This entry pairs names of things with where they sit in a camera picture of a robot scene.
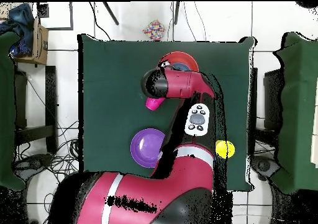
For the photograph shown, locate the green cloth covered table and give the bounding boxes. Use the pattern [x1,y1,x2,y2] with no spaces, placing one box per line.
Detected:
[270,32,318,195]
[0,31,25,191]

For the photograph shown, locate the yellow plastic cup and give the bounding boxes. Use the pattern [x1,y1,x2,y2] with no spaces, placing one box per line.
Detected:
[215,140,235,159]

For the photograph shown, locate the black stool frame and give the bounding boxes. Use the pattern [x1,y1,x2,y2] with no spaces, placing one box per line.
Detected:
[248,67,284,140]
[14,65,58,155]

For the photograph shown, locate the dark green tablecloth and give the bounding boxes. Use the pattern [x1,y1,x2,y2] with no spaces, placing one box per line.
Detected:
[78,34,257,192]

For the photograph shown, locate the black rectangular frame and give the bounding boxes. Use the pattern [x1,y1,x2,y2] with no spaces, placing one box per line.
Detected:
[37,1,74,31]

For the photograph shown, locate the black pedestal foot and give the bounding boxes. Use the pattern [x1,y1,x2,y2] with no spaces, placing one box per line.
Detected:
[14,153,54,177]
[250,155,281,181]

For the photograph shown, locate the tangle of floor cables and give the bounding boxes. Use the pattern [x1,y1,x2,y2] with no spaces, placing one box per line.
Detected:
[14,119,80,210]

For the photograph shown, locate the cardboard box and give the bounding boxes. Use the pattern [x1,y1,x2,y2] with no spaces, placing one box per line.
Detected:
[14,19,49,66]

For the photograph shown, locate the small light blue bowl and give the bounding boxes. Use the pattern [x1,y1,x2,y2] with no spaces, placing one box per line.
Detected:
[171,63,190,71]

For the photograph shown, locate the blue cloth bundle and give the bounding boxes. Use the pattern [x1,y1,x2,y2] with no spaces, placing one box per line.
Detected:
[0,2,34,57]

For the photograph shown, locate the black tripod leg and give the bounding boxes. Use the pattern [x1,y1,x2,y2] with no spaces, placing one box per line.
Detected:
[173,1,180,25]
[102,1,120,26]

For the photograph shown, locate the wide orange-red bowl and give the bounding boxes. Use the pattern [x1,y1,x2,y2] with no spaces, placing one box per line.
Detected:
[158,51,199,72]

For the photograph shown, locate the pink plastic cup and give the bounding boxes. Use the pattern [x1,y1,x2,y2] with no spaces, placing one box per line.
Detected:
[145,97,166,111]

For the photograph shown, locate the purple plastic bowl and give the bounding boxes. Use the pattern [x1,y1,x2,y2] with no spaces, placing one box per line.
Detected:
[130,128,166,169]

